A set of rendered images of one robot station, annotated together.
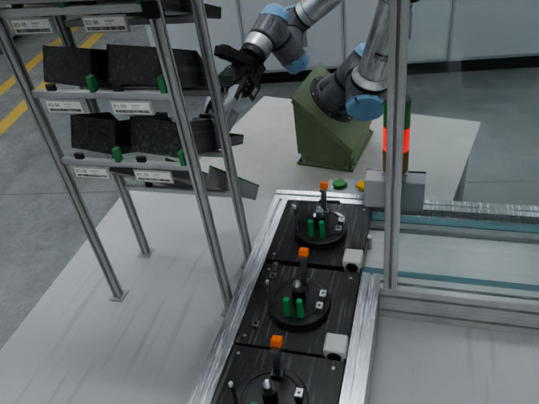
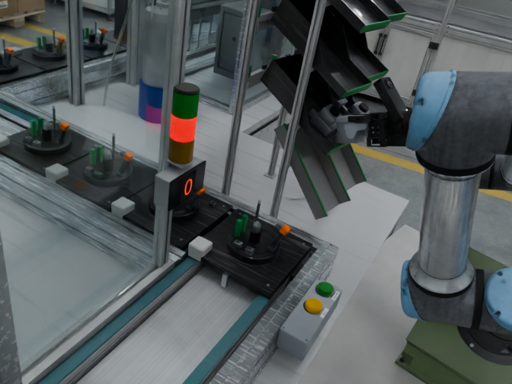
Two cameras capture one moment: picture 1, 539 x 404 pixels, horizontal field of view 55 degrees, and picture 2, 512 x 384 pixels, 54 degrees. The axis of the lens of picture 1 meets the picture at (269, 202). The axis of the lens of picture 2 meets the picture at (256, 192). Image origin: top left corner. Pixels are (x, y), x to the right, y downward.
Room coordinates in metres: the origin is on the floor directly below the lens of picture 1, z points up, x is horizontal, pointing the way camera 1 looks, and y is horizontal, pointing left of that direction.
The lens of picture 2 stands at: (1.05, -1.13, 1.78)
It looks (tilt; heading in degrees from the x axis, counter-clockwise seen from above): 32 degrees down; 93
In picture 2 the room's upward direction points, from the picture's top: 11 degrees clockwise
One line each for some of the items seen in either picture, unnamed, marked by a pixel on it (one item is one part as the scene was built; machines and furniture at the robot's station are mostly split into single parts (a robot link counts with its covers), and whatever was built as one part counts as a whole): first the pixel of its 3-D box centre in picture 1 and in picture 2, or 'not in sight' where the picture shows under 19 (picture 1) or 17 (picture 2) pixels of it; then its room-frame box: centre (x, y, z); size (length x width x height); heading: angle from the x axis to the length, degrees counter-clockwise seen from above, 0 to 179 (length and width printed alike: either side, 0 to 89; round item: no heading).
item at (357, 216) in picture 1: (321, 233); (252, 249); (1.01, -0.12, 0.96); 0.24 x 0.24 x 0.02; 70
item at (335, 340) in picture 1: (297, 292); (174, 194); (0.77, -0.03, 1.01); 0.24 x 0.24 x 0.13; 70
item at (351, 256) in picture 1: (353, 260); (200, 248); (0.88, -0.18, 0.97); 0.05 x 0.05 x 0.04; 70
